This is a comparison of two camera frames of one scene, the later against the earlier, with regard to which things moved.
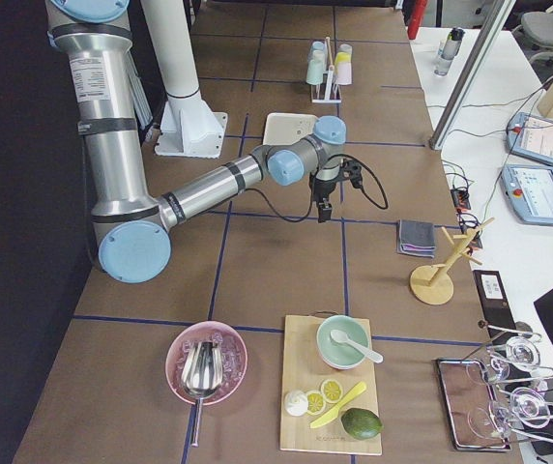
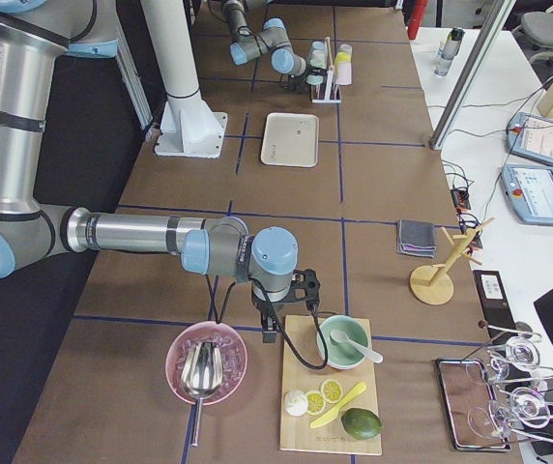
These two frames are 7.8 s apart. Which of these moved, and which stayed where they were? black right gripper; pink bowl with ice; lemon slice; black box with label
Moved: black right gripper
Stayed: lemon slice; black box with label; pink bowl with ice
